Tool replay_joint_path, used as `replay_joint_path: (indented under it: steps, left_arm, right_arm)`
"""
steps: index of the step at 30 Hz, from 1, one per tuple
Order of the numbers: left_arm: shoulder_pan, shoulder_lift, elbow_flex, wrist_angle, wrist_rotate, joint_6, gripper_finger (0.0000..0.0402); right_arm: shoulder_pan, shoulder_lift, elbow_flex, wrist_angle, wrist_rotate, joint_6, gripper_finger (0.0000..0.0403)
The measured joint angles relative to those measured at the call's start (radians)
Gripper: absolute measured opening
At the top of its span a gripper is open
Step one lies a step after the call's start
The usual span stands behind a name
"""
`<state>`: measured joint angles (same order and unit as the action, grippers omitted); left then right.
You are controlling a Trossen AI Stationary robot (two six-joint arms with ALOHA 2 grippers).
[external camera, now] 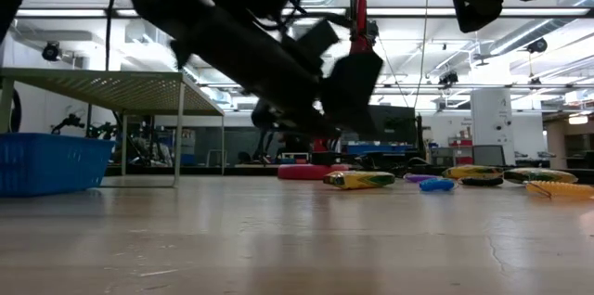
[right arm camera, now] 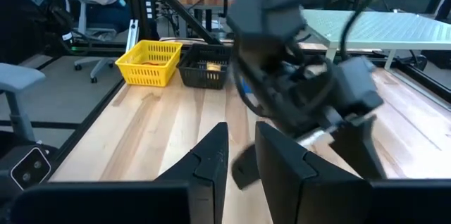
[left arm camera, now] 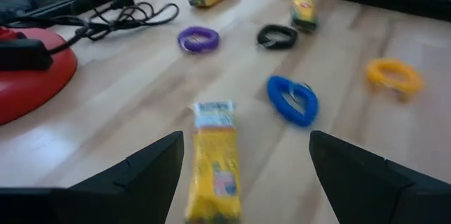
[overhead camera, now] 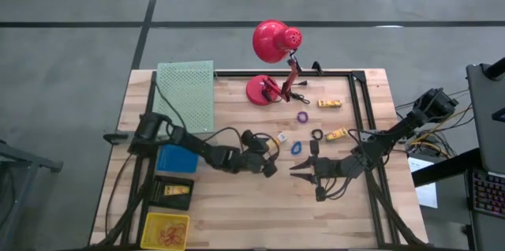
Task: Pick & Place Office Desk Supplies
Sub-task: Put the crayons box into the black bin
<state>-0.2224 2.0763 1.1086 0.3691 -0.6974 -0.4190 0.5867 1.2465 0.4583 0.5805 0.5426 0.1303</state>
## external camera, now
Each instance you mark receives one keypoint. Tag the yellow crayon box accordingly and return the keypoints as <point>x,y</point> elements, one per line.
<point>538,175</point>
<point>357,180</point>
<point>471,172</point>

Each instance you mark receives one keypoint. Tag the blue coil wristband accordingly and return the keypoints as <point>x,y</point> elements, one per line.
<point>436,185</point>

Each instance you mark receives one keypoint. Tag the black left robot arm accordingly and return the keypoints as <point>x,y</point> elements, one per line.
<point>209,21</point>

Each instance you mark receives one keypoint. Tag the thin black robot arm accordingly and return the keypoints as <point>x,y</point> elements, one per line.
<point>260,146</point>

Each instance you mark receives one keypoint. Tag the black flat monitor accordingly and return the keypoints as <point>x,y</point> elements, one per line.
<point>399,123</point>

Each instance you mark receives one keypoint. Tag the black ceiling spotlight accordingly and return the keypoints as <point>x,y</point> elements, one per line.
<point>537,45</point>
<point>51,51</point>
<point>448,78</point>

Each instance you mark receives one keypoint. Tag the purple coil wristband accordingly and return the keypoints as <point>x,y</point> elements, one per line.
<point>417,177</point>

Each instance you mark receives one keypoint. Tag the white square pillar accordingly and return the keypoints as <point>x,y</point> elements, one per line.
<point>492,119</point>

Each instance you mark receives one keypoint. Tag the grey chair back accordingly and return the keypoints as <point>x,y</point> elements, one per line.
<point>488,155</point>

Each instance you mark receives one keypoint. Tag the glowing ceiling lamp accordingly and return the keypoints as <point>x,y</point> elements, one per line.
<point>578,119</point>

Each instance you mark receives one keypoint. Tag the black coil wristband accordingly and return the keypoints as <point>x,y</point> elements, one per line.
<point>480,182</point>

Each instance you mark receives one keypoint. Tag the orange coil wristband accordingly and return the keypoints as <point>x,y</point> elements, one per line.
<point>561,189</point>

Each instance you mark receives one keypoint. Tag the green perforated metal shelf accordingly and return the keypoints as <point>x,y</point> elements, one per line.
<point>116,88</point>

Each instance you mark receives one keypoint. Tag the blue plastic basket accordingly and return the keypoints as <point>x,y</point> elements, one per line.
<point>51,165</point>

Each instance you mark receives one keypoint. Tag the black aluminium frame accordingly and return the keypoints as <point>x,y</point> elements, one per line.
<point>209,170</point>

